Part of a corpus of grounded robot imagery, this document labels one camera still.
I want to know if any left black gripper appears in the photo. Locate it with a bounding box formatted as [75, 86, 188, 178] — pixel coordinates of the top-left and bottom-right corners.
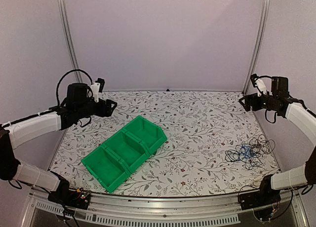
[77, 99, 118, 119]

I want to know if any thin black cable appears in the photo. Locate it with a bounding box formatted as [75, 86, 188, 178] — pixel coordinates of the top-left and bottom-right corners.
[224, 149, 250, 163]
[243, 135, 276, 161]

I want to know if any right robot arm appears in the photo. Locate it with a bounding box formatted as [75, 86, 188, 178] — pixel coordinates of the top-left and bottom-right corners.
[239, 74, 316, 205]

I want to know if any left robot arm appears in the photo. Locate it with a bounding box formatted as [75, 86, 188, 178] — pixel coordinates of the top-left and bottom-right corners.
[0, 78, 118, 204]

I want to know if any floral patterned table mat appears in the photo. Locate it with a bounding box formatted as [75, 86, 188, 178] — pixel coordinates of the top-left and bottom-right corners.
[48, 90, 282, 198]

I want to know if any green three-compartment bin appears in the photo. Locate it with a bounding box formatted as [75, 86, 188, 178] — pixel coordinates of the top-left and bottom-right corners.
[81, 116, 167, 193]

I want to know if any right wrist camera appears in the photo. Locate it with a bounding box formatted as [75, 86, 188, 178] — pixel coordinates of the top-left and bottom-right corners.
[250, 74, 268, 97]

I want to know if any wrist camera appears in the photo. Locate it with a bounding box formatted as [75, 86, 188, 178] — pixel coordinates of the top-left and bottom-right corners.
[90, 78, 105, 103]
[250, 74, 268, 97]

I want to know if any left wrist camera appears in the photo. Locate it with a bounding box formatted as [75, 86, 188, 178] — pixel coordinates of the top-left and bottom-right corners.
[90, 78, 105, 103]

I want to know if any blue cable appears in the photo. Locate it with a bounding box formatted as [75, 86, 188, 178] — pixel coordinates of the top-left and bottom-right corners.
[234, 143, 255, 162]

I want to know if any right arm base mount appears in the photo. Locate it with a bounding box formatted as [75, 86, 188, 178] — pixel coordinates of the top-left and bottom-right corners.
[237, 189, 281, 210]

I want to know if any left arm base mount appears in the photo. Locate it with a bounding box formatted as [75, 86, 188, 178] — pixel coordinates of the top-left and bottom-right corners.
[48, 186, 91, 210]

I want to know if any front aluminium rail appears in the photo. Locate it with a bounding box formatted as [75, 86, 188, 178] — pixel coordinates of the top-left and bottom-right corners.
[21, 188, 309, 227]

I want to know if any right aluminium frame post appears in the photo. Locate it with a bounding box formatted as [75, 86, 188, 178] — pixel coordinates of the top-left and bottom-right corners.
[242, 0, 271, 94]

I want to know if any aluminium frame post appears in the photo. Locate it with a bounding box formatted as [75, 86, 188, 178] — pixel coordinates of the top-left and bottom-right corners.
[57, 0, 79, 69]
[242, 0, 271, 94]

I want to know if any left aluminium frame post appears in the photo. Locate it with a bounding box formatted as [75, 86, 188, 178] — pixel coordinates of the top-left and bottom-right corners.
[57, 0, 79, 69]

